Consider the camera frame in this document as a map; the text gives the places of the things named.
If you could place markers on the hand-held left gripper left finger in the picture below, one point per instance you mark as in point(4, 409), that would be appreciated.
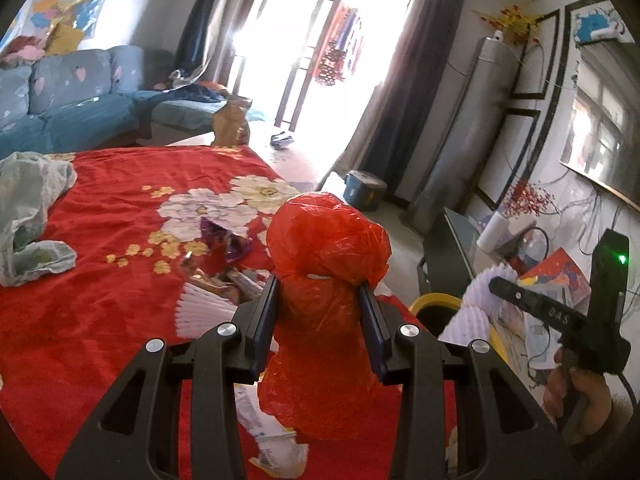
point(264, 322)

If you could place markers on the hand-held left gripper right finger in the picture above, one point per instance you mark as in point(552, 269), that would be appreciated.
point(374, 325)

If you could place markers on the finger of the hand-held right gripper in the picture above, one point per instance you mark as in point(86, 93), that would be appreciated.
point(535, 302)

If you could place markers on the white pleated paper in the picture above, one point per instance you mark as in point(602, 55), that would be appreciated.
point(475, 310)
point(205, 312)

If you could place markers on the yellow waste bin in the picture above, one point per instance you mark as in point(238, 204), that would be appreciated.
point(435, 301)

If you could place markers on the red plastic bag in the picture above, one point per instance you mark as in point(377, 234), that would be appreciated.
point(325, 240)

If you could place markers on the person's right forearm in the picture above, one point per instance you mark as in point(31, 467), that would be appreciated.
point(622, 420)

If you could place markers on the person's right hand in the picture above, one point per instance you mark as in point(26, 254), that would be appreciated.
point(585, 395)

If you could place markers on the red printed box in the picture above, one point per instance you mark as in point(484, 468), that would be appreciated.
point(555, 275)

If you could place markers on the white paper roll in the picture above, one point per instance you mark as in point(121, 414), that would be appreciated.
point(497, 232)

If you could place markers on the purple snack wrapper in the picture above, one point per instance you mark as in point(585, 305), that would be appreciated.
point(227, 245)

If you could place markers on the glass television stand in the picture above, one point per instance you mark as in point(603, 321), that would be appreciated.
point(450, 255)

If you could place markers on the red berry decoration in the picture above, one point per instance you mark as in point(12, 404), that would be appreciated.
point(527, 200)

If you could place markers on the white printed wrapper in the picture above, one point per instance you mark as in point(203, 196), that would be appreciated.
point(272, 447)

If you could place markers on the blue bucket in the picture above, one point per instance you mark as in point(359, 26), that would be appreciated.
point(365, 190)

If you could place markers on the red floral tablecloth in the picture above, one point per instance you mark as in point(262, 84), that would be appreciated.
point(110, 320)

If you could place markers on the small dark object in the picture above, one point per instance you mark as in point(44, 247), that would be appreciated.
point(282, 140)

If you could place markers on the grey standing air conditioner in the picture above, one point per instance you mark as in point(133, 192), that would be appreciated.
point(470, 120)

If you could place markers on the brown paper bag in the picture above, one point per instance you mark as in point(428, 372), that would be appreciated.
point(231, 122)

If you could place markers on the clothes on sofa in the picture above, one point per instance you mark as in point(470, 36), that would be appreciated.
point(190, 91)

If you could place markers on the translucent pale plastic bag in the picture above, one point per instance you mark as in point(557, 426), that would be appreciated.
point(30, 195)

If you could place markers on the dark grey curtain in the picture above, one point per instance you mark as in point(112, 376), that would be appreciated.
point(420, 60)

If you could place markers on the colourful hanging laundry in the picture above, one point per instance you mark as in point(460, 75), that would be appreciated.
point(340, 45)

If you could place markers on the yellow artificial flowers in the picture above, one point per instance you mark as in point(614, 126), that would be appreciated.
point(515, 20)

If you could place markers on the glass balcony door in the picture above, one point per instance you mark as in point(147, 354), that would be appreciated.
point(300, 35)

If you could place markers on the blue patterned sofa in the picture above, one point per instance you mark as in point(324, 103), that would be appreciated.
point(75, 100)

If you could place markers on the dark blue curtain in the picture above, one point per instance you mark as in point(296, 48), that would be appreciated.
point(197, 20)

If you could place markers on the yellow cushion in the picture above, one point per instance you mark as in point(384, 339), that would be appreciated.
point(64, 40)

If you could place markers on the wall television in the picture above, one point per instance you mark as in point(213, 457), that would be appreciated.
point(607, 130)

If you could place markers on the blue wall picture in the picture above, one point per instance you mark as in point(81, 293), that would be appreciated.
point(600, 22)

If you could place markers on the colourful wall poster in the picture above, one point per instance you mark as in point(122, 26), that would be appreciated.
point(70, 7)

